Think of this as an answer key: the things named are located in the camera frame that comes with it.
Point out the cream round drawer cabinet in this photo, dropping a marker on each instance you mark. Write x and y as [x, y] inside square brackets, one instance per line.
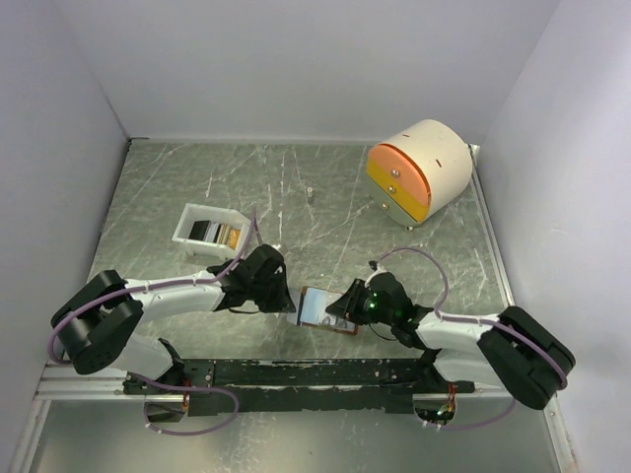
[418, 171]

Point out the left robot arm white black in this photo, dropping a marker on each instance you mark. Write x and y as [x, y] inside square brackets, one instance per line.
[97, 328]

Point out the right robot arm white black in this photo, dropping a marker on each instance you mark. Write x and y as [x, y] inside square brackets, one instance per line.
[509, 349]

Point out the brown leather card holder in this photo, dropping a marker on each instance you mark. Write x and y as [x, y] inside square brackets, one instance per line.
[310, 307]

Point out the stack of cards in tray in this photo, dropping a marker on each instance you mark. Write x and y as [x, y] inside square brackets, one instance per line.
[214, 232]

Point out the white card tray box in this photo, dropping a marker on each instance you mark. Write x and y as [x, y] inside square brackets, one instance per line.
[194, 212]

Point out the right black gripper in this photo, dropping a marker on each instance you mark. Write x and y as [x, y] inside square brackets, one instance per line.
[348, 304]

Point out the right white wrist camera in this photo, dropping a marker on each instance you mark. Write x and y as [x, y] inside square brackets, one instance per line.
[377, 267]

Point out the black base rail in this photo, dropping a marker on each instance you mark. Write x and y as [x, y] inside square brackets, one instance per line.
[390, 385]

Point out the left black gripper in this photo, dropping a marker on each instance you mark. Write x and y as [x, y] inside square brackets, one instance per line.
[283, 302]

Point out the white VIP card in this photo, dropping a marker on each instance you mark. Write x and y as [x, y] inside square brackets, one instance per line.
[337, 324]

